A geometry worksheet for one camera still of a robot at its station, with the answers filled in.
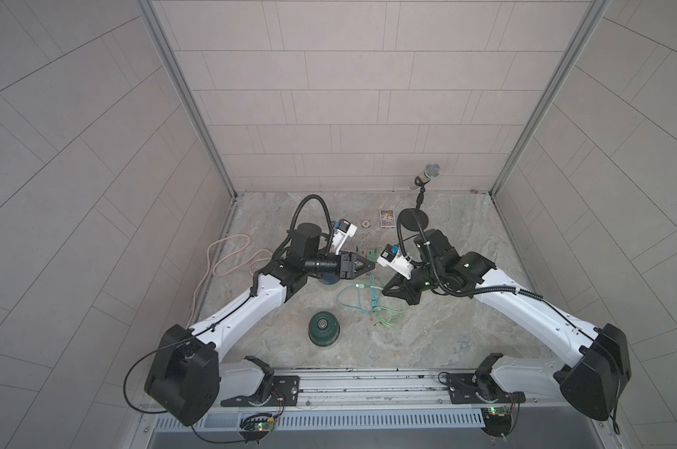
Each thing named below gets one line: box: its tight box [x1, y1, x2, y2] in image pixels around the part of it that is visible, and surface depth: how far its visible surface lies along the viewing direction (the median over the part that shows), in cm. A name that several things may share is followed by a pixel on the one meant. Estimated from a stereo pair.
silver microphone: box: [409, 161, 442, 190], surface depth 88 cm
